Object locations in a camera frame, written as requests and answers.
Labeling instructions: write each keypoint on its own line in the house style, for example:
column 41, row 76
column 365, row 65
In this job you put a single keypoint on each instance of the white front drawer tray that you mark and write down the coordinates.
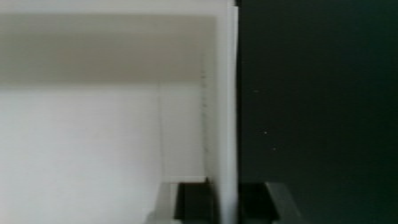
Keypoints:
column 116, row 109

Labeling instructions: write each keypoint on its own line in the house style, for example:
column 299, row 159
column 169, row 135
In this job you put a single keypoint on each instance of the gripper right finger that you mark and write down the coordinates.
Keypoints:
column 267, row 206

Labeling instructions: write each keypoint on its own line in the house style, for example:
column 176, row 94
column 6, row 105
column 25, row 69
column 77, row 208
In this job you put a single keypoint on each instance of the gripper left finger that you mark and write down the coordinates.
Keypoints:
column 185, row 203

